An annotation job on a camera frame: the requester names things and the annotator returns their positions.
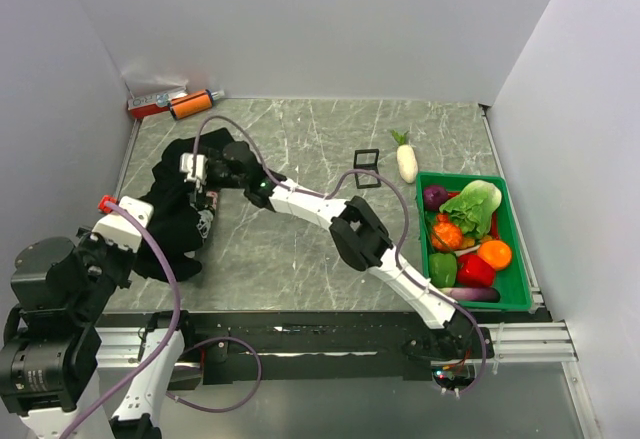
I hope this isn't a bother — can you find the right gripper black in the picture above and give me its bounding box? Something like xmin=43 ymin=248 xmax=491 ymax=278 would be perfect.
xmin=187 ymin=147 xmax=247 ymax=208

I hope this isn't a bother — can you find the black printed t-shirt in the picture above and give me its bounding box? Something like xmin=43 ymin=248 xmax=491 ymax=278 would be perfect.
xmin=139 ymin=138 xmax=217 ymax=282

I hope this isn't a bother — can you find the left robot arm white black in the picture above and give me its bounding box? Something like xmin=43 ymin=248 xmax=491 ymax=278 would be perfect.
xmin=1 ymin=233 xmax=198 ymax=438

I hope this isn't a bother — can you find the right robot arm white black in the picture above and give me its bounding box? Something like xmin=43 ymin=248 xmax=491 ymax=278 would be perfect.
xmin=191 ymin=141 xmax=489 ymax=360

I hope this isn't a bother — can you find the orange black cylinder tool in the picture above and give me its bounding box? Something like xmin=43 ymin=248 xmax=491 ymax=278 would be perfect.
xmin=169 ymin=89 xmax=225 ymax=120

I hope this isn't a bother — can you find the red white toothpaste box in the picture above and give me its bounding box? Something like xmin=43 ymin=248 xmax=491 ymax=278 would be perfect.
xmin=127 ymin=88 xmax=187 ymax=120

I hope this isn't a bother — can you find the clear plastic bag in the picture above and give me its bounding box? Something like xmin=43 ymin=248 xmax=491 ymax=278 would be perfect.
xmin=121 ymin=61 xmax=188 ymax=96

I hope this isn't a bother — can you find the white toy radish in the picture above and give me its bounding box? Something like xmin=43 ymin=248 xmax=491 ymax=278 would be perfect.
xmin=390 ymin=130 xmax=418 ymax=184

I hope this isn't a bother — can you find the purple toy onion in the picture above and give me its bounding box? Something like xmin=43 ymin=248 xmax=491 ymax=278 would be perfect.
xmin=422 ymin=184 xmax=449 ymax=212

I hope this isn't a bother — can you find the orange toy pumpkin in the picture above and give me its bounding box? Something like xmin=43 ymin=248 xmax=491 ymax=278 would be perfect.
xmin=431 ymin=214 xmax=464 ymax=252

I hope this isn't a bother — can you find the green toy pepper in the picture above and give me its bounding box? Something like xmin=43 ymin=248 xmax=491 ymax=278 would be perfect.
xmin=429 ymin=253 xmax=458 ymax=289

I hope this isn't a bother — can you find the green toy lettuce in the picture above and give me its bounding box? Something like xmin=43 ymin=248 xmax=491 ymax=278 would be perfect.
xmin=439 ymin=180 xmax=502 ymax=239

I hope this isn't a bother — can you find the green plastic bin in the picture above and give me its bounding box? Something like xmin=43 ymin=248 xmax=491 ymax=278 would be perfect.
xmin=416 ymin=172 xmax=532 ymax=311

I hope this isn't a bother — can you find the red toy pepper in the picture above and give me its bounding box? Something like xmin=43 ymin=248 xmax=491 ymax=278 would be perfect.
xmin=456 ymin=254 xmax=496 ymax=288

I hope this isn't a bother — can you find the purple toy eggplant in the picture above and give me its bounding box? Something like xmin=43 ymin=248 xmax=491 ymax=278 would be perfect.
xmin=440 ymin=287 xmax=501 ymax=303

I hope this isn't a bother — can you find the orange toy fruit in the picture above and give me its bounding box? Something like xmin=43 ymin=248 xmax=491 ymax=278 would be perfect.
xmin=477 ymin=240 xmax=513 ymax=271

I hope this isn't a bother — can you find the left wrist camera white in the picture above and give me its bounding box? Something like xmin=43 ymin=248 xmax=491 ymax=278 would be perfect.
xmin=91 ymin=196 xmax=154 ymax=252

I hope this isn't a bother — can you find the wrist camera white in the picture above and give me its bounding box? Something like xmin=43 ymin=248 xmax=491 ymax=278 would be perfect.
xmin=91 ymin=196 xmax=154 ymax=252
xmin=179 ymin=153 xmax=208 ymax=193

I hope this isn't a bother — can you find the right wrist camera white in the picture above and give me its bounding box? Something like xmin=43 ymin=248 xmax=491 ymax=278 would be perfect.
xmin=179 ymin=153 xmax=208 ymax=193

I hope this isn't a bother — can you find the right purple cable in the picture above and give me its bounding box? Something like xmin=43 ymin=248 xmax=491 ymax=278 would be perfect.
xmin=192 ymin=115 xmax=489 ymax=396

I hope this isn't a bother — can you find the purple cable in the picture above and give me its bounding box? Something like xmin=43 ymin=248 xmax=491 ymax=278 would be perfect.
xmin=59 ymin=202 xmax=264 ymax=439
xmin=192 ymin=115 xmax=489 ymax=396

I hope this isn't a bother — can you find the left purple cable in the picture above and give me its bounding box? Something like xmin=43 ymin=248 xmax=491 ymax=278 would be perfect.
xmin=59 ymin=202 xmax=264 ymax=439

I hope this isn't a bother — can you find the black wire frame stand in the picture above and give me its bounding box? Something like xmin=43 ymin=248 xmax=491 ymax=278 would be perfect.
xmin=353 ymin=148 xmax=381 ymax=190

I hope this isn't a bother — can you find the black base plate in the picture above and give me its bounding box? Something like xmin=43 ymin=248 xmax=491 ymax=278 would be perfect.
xmin=99 ymin=310 xmax=551 ymax=386

